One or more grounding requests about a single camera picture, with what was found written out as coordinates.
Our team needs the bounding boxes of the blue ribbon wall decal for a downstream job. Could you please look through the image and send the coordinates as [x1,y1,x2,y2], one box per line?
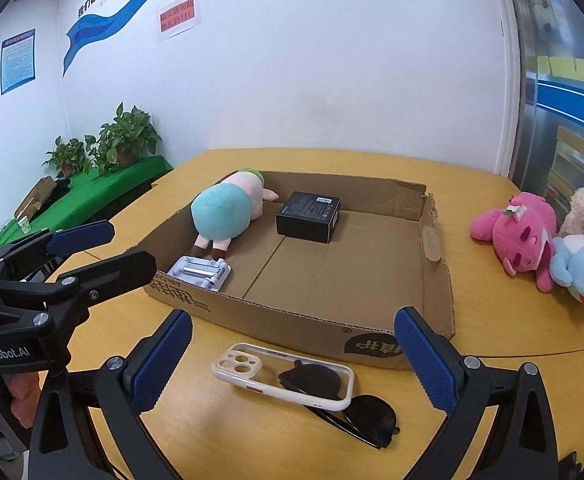
[62,0,253,78]

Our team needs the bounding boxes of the cartoon door sticker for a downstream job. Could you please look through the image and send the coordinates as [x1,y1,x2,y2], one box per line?
[526,0,562,36]

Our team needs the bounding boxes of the flattened brown cardboard box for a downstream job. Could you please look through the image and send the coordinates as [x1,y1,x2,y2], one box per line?
[13,176,58,221]

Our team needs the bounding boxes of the wooden desktop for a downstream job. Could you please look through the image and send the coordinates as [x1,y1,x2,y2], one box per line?
[47,147,584,480]

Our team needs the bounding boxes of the large potted green plant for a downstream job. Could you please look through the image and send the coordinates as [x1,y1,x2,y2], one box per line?
[86,102,163,176]

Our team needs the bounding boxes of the green table cloth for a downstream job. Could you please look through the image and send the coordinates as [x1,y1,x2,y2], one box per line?
[0,155,174,261]

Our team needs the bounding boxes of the red and white paper sign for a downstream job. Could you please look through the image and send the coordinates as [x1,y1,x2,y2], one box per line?
[157,0,201,42]

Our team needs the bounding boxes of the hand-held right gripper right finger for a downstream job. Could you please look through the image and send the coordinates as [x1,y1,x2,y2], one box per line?
[393,306,561,480]

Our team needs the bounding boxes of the white folding phone stand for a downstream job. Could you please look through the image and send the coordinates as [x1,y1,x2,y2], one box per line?
[167,256,233,292]

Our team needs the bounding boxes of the blue framed wall poster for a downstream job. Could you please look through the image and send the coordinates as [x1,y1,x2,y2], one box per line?
[0,28,37,96]

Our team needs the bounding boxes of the yellow sticky notes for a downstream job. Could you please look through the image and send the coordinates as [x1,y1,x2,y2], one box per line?
[538,55,584,82]

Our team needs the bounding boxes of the teal and pink plush toy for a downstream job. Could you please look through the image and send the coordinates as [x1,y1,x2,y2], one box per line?
[189,167,280,261]

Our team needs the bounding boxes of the pink bear plush toy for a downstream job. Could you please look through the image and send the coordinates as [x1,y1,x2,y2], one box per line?
[469,191,558,293]

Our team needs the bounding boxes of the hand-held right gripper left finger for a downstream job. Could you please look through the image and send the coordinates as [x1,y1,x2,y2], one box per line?
[26,308,194,480]

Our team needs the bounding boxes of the person's left hand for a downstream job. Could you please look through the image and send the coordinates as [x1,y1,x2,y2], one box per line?
[0,371,45,461]

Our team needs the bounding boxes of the glass door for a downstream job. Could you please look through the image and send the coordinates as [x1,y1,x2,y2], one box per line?
[494,0,584,221]

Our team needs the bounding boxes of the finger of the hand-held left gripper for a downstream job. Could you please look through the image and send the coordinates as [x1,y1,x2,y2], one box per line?
[0,218,117,282]
[0,250,157,357]

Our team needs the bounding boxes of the clear cream phone case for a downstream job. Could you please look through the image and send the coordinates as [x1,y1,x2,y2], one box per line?
[211,342,356,413]

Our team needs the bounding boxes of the black sunglasses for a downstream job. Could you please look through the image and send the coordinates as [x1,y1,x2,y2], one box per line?
[278,359,401,451]

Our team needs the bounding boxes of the light blue plush toy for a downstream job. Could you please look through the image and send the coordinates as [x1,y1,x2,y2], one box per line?
[549,234,584,306]

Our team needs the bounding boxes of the small potted green plant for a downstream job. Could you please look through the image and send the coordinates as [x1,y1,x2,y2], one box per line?
[42,136,92,178]

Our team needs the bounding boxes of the shallow cardboard box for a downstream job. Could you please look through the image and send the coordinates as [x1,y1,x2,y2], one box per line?
[123,169,456,371]

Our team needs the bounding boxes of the black product box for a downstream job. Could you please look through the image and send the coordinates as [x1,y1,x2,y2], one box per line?
[275,191,343,244]

